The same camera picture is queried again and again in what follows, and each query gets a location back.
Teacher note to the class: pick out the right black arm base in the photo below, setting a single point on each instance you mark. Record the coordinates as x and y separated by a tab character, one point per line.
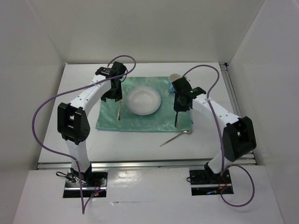
205	184

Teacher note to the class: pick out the blue ceramic mug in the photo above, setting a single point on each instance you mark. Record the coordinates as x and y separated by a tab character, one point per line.
172	78

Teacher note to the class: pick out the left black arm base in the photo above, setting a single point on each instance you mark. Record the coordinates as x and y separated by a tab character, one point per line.
97	185

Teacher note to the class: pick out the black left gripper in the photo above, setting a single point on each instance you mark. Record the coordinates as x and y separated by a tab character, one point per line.
117	95

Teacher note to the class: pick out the green patterned satin placemat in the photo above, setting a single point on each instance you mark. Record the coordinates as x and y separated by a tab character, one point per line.
161	121

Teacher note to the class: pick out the aluminium front rail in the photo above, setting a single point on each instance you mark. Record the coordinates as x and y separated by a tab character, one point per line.
104	166

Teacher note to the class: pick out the black handled table knife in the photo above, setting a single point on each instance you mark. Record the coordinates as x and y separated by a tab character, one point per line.
176	120

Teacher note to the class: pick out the silver metal spoon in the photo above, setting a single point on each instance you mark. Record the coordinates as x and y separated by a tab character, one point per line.
177	136

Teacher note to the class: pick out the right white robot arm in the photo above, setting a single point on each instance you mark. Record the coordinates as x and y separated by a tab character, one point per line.
236	133

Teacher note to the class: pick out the silver metal fork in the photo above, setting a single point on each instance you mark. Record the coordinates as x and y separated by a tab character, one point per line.
119	110

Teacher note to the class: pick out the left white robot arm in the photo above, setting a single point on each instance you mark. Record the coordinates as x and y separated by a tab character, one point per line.
72	118

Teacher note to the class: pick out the white ceramic bowl plate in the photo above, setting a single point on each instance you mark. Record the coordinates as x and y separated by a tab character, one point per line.
143	100

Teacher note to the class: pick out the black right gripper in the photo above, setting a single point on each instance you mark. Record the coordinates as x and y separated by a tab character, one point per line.
177	107

